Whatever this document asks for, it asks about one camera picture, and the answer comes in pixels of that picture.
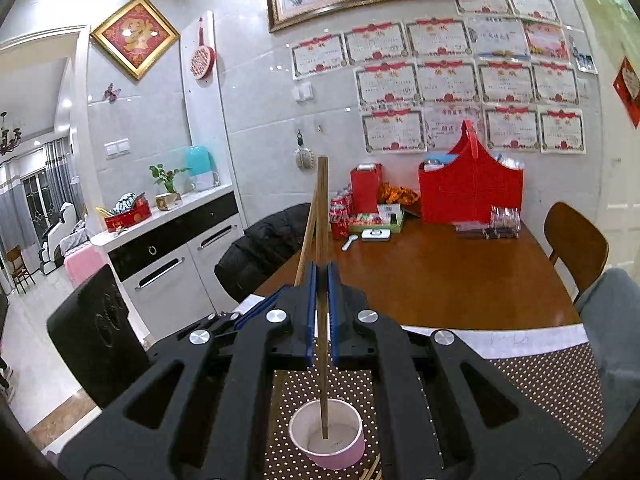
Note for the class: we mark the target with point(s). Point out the clear packaged items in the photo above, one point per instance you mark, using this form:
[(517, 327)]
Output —
[(504, 223)]

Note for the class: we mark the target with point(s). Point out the black jacket on chair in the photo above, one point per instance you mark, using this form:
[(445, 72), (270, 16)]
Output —
[(263, 248)]

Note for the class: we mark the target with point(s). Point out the red tin box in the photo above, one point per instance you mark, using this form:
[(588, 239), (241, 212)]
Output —
[(135, 215)]

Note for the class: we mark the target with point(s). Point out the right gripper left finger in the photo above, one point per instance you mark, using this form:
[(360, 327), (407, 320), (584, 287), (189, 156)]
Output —
[(203, 411)]

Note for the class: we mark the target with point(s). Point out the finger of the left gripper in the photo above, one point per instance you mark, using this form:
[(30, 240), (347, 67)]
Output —
[(256, 308)]

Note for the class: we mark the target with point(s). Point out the red cola can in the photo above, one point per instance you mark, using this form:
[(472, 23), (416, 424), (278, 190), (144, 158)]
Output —
[(339, 220)]

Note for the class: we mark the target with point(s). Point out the wooden chopstick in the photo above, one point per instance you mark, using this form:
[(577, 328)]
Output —
[(323, 242), (308, 237), (374, 472)]

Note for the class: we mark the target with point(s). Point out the red gift bag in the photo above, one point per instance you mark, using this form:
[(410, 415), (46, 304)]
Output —
[(469, 187)]

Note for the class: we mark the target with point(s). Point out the white small device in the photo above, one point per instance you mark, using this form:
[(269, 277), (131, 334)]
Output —
[(376, 235)]

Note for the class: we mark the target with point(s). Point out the red tall box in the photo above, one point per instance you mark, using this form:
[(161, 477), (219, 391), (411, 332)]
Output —
[(366, 180)]

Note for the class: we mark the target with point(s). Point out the gold framed red picture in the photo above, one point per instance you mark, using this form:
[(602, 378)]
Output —
[(136, 36)]

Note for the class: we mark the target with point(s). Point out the pink blanket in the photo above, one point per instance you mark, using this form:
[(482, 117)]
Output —
[(82, 262)]

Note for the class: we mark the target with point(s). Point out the green tray with items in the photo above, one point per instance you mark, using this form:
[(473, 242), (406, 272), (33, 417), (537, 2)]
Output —
[(362, 222)]

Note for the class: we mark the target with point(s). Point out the round red wall ornament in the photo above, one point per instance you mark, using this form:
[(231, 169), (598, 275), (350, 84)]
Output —
[(203, 57)]

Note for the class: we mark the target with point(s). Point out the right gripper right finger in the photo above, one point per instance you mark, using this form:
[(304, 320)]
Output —
[(534, 447)]

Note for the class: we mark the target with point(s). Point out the hanging round brush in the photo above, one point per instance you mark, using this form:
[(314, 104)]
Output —
[(304, 157)]

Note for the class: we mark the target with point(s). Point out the white black sideboard cabinet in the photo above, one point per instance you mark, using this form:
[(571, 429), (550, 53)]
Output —
[(166, 263)]

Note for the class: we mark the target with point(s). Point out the small green potted plant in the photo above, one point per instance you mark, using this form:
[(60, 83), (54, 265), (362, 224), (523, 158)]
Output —
[(166, 180)]

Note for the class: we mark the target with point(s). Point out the red diamond door decoration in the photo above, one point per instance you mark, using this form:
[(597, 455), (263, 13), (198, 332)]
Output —
[(627, 86)]

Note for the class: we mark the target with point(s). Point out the brown polka dot placemat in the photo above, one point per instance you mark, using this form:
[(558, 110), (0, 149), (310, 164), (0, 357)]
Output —
[(464, 399)]

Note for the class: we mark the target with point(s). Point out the brown wooden chair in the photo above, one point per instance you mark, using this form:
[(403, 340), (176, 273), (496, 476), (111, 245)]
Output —
[(578, 243)]

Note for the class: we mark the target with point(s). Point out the light blue humidifier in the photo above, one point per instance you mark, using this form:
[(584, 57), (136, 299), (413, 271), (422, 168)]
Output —
[(201, 168)]

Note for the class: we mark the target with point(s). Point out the pink cylindrical cup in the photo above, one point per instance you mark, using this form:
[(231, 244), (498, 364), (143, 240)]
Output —
[(344, 443)]

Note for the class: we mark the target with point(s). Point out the grey cushioned chair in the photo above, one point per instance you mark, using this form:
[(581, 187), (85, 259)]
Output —
[(609, 310)]

